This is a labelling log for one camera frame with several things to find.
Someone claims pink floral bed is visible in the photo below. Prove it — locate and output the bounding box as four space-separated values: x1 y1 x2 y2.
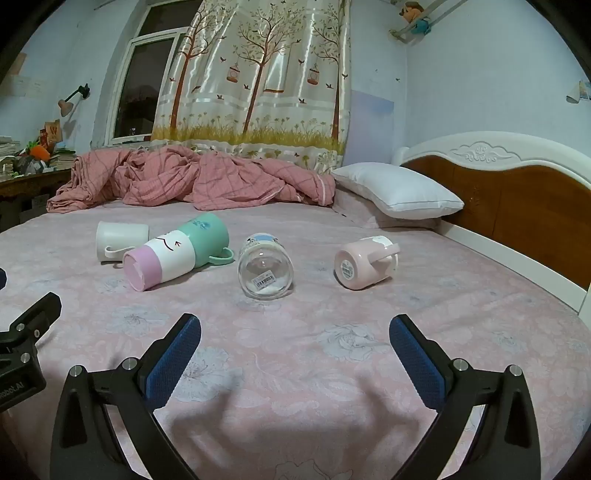
0 187 591 480

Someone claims pink wall lamp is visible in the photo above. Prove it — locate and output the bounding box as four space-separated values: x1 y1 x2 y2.
57 83 91 117

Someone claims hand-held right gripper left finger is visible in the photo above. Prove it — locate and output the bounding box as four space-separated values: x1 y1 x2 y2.
50 313 202 480

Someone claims paper wall sticker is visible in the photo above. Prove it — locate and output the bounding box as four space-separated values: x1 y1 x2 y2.
566 80 591 104

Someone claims white wooden headboard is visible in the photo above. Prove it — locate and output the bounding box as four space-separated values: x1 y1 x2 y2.
392 131 591 313

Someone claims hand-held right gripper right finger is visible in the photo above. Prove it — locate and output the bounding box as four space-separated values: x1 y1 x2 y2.
389 314 542 480

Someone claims clear glass cup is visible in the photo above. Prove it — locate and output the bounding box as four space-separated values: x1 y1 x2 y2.
237 233 295 299

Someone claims pink checked blanket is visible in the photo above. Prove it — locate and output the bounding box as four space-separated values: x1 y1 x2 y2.
47 146 336 213

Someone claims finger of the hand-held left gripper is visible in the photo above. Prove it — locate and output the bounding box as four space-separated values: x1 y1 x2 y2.
0 292 62 358

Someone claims cluttered desk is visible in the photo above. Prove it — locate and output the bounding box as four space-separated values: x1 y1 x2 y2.
0 119 78 232

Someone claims green white pink mug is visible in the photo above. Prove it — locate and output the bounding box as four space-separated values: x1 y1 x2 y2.
122 213 235 292

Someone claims window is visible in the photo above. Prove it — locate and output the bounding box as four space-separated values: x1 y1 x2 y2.
104 0 204 147

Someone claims tree print curtain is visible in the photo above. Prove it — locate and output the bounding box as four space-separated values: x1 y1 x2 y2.
150 0 353 171

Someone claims white pillow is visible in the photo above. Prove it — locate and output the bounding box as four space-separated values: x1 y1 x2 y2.
331 162 465 219

